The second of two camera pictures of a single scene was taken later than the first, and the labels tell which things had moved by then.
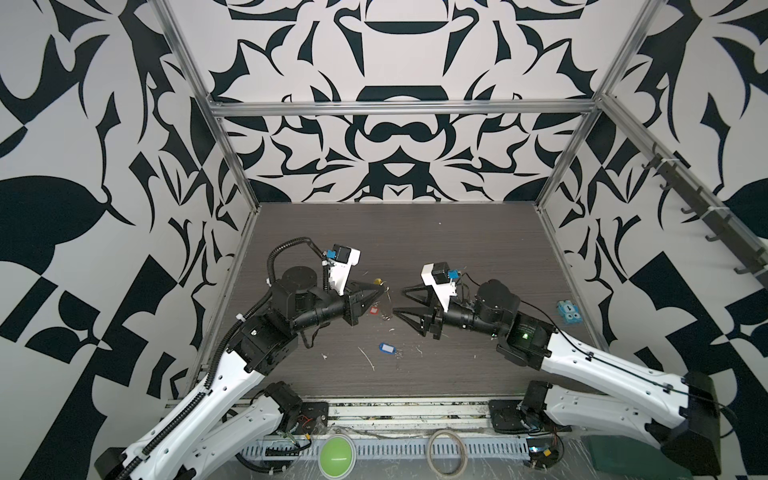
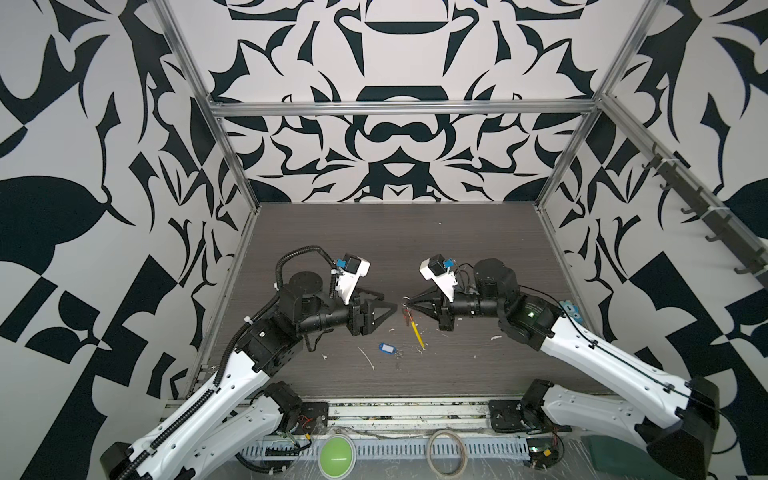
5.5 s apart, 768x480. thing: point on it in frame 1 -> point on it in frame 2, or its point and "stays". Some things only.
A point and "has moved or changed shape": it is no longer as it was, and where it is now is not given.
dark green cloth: (625, 458) stays
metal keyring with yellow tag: (379, 281) has moved or changed shape
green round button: (337, 457) stays
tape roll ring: (465, 453) stays
